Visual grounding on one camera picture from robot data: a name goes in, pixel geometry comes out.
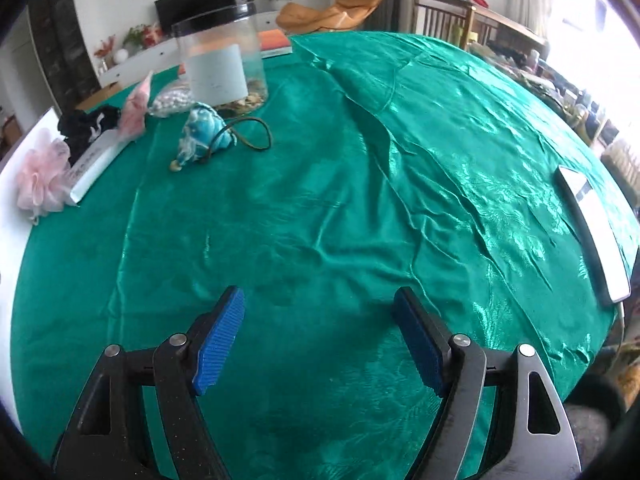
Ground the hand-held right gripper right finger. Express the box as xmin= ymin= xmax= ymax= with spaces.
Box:
xmin=391 ymin=286 xmax=583 ymax=480

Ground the red flower bouquet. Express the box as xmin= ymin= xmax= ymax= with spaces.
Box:
xmin=94 ymin=35 xmax=117 ymax=73

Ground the leafy potted plant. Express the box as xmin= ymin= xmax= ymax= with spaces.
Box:
xmin=122 ymin=24 xmax=146 ymax=51

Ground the orange book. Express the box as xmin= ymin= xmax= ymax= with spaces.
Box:
xmin=177 ymin=29 xmax=293 ymax=77

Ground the white wet wipes pack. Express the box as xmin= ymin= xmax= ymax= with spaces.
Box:
xmin=65 ymin=132 xmax=130 ymax=206

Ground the pink cloth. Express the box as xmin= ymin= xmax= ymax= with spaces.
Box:
xmin=117 ymin=71 xmax=155 ymax=141

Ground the black display cabinet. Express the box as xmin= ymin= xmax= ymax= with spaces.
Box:
xmin=27 ymin=0 xmax=101 ymax=111

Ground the pile of household clutter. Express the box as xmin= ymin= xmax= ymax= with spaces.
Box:
xmin=467 ymin=35 xmax=640 ymax=196

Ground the clear jar with black lid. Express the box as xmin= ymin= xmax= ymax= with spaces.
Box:
xmin=171 ymin=2 xmax=269 ymax=111

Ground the pink mesh bath pouf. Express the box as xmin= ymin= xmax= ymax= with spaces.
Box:
xmin=15 ymin=132 xmax=73 ymax=223

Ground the teal fabric sachet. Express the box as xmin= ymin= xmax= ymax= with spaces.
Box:
xmin=169 ymin=102 xmax=273 ymax=173

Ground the black television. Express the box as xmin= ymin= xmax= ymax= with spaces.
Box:
xmin=154 ymin=0 xmax=237 ymax=35

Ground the black cloth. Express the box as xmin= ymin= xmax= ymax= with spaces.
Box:
xmin=57 ymin=106 xmax=123 ymax=166

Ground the orange lounge chair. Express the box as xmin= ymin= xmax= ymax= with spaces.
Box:
xmin=276 ymin=0 xmax=388 ymax=35

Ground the white TV cabinet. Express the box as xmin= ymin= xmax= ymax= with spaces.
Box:
xmin=97 ymin=10 xmax=281 ymax=88

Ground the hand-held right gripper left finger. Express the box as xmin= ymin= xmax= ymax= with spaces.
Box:
xmin=52 ymin=285 xmax=247 ymax=480

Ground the green tablecloth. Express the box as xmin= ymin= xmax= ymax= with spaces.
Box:
xmin=10 ymin=30 xmax=633 ymax=480

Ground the bag of white beads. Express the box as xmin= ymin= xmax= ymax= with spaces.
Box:
xmin=149 ymin=84 xmax=193 ymax=118

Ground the wooden slatted bench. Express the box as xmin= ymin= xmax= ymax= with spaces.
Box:
xmin=414 ymin=0 xmax=548 ymax=56

